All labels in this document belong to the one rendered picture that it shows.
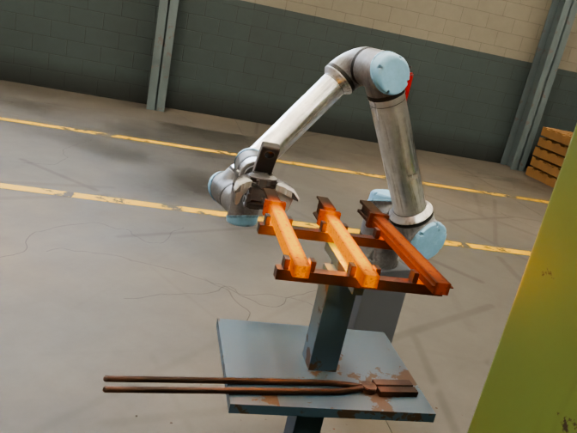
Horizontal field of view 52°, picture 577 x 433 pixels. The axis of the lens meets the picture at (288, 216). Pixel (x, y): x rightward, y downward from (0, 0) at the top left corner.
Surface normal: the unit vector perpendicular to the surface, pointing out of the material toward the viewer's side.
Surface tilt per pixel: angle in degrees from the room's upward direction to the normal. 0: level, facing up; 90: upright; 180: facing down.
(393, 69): 83
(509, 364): 90
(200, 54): 90
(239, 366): 0
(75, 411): 0
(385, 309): 90
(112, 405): 0
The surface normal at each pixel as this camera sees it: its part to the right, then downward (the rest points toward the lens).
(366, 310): 0.50, 0.36
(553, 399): -0.93, -0.08
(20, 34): 0.18, 0.34
